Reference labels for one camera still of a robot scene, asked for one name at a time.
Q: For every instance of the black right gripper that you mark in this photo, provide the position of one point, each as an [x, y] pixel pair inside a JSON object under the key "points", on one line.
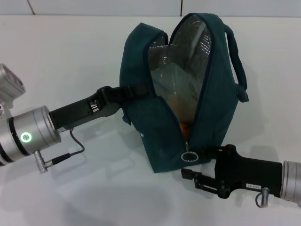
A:
{"points": [[247, 171]]}

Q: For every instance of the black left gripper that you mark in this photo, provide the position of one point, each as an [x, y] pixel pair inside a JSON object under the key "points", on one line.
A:
{"points": [[77, 111]]}

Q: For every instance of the orange pear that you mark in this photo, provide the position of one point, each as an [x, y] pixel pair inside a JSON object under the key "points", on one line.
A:
{"points": [[185, 128]]}

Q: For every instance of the clear container with blue-rimmed lid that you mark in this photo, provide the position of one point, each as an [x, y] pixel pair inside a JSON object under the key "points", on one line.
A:
{"points": [[176, 87]]}

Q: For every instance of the dark teal insulated lunch bag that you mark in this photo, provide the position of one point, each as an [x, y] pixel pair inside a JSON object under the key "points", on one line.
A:
{"points": [[216, 113]]}

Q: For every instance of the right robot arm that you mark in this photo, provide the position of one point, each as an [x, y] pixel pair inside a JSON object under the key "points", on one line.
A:
{"points": [[292, 183]]}

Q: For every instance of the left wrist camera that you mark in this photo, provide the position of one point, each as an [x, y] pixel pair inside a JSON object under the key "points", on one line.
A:
{"points": [[9, 82]]}

